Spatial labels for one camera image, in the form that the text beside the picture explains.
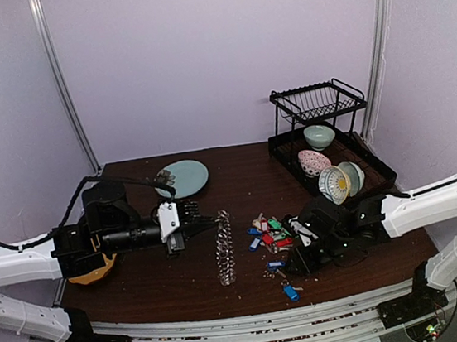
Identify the right green led board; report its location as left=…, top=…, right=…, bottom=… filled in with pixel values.
left=405, top=318, right=447, bottom=342

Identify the silver chain of keyrings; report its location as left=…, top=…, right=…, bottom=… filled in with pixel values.
left=209, top=208, right=240, bottom=288

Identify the blue tagged key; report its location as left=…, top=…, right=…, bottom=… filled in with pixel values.
left=267, top=260, right=286, bottom=278
left=281, top=282, right=302, bottom=302

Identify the yellow patterned bowl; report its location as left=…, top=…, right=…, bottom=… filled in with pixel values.
left=317, top=166, right=351, bottom=205

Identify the right aluminium frame post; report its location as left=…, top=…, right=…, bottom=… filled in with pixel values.
left=362, top=0, right=391, bottom=143

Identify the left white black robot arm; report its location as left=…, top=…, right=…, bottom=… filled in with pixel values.
left=0, top=177, right=220, bottom=342

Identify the teal flower plate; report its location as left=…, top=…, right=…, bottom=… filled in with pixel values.
left=154, top=159, right=209, bottom=199

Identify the pile of tagged keys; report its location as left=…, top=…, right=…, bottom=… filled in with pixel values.
left=246, top=213, right=297, bottom=254

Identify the aluminium frame post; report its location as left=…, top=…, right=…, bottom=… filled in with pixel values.
left=362, top=0, right=391, bottom=143
left=28, top=0, right=103, bottom=173

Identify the black wire dish rack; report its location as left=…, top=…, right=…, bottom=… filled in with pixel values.
left=268, top=78, right=397, bottom=205

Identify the right black cable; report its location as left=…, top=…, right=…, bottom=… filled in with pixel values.
left=387, top=185, right=412, bottom=201

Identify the light green bowl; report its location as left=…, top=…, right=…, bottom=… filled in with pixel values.
left=303, top=125, right=335, bottom=151

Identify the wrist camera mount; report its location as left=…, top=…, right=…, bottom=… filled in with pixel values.
left=290, top=220, right=319, bottom=247
left=157, top=201, right=180, bottom=243

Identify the left aluminium frame post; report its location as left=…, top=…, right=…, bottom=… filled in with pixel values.
left=28, top=0, right=103, bottom=173

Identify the pink patterned bowl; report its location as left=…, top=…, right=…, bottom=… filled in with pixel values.
left=297, top=150, right=332, bottom=178

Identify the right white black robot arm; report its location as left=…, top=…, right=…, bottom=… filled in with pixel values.
left=283, top=174, right=457, bottom=316

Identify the yellow dotted plate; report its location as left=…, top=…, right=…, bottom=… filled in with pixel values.
left=68, top=253, right=117, bottom=286

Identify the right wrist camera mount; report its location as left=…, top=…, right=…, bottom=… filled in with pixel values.
left=290, top=220, right=319, bottom=247

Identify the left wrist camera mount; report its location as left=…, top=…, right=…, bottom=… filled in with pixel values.
left=157, top=201, right=180, bottom=243

